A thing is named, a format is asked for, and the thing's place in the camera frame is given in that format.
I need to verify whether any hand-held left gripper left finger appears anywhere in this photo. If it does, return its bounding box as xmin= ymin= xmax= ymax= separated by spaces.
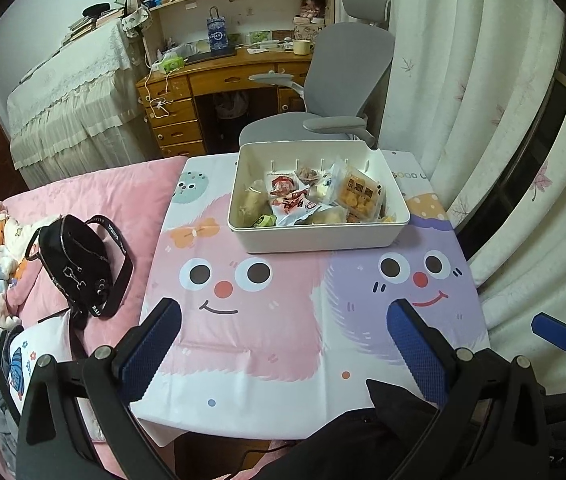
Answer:
xmin=17 ymin=297 xmax=184 ymax=480

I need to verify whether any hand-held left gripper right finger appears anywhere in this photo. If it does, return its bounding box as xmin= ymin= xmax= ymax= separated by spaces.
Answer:
xmin=385 ymin=297 xmax=558 ymax=480

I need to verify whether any white storage box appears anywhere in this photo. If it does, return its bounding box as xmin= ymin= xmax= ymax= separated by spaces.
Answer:
xmin=227 ymin=141 xmax=411 ymax=254

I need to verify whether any yellow cake packet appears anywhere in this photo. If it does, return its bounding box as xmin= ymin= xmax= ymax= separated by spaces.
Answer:
xmin=240 ymin=182 xmax=270 ymax=221
xmin=305 ymin=207 xmax=348 ymax=226

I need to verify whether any yellow puffs packet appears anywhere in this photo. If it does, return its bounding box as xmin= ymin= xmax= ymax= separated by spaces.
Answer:
xmin=335 ymin=167 xmax=386 ymax=221

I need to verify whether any blue yellow oat bar packet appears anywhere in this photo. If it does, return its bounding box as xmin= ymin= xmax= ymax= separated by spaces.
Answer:
xmin=315 ymin=172 xmax=344 ymax=201

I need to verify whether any red candy packet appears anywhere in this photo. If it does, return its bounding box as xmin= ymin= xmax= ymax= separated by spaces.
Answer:
xmin=265 ymin=172 xmax=308 ymax=198

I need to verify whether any person's dark clothing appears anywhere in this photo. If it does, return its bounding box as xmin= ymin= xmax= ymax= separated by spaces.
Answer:
xmin=233 ymin=380 xmax=464 ymax=480

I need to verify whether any white blue-print pillow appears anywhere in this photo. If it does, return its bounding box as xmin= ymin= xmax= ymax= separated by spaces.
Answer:
xmin=0 ymin=310 xmax=114 ymax=446

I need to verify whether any cartoon printed table mat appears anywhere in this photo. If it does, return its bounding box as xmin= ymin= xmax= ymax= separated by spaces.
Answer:
xmin=128 ymin=150 xmax=491 ymax=448

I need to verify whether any black handbag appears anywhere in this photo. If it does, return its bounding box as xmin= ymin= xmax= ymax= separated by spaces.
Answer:
xmin=24 ymin=214 xmax=134 ymax=331

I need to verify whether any pink blanket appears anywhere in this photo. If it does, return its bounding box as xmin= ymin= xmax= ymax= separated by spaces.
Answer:
xmin=0 ymin=157 xmax=191 ymax=480

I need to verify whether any white floral curtain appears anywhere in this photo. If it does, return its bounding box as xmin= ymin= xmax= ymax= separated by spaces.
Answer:
xmin=333 ymin=0 xmax=566 ymax=361

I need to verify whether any waste bin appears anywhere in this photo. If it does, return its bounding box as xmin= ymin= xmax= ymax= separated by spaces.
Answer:
xmin=214 ymin=92 xmax=248 ymax=121

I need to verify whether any lace-covered cabinet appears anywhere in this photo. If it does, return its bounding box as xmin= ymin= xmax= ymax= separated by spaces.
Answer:
xmin=7 ymin=22 xmax=164 ymax=188

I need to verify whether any wooden desk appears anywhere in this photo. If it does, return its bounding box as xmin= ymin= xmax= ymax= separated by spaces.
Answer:
xmin=135 ymin=45 xmax=314 ymax=158

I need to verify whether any grey office chair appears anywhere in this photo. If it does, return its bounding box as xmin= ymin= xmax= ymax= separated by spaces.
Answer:
xmin=239 ymin=0 xmax=396 ymax=153

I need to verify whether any clear plastic bag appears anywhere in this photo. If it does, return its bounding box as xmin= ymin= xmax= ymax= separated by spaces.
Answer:
xmin=163 ymin=42 xmax=198 ymax=61

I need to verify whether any black desk pad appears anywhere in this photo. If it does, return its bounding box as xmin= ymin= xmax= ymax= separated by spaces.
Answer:
xmin=183 ymin=47 xmax=238 ymax=65

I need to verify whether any blue paper bag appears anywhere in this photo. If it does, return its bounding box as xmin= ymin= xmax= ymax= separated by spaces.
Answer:
xmin=206 ymin=6 xmax=228 ymax=53

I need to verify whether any floral cloth bag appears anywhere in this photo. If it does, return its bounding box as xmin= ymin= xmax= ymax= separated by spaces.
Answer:
xmin=122 ymin=7 xmax=154 ymax=38

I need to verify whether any stack of books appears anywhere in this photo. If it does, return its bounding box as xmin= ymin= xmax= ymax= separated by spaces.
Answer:
xmin=60 ymin=7 xmax=126 ymax=46

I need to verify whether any patterned storage box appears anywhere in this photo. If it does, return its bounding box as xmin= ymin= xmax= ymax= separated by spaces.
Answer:
xmin=293 ymin=16 xmax=326 ymax=41

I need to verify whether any doll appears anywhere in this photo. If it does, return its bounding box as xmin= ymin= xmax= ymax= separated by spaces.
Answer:
xmin=300 ymin=0 xmax=328 ymax=23

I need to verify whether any wooden bookshelf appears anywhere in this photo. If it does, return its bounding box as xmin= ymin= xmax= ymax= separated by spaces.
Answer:
xmin=128 ymin=0 xmax=336 ymax=68

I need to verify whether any white charging cable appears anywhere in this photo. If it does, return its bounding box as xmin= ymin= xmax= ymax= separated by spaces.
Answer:
xmin=140 ymin=60 xmax=176 ymax=121

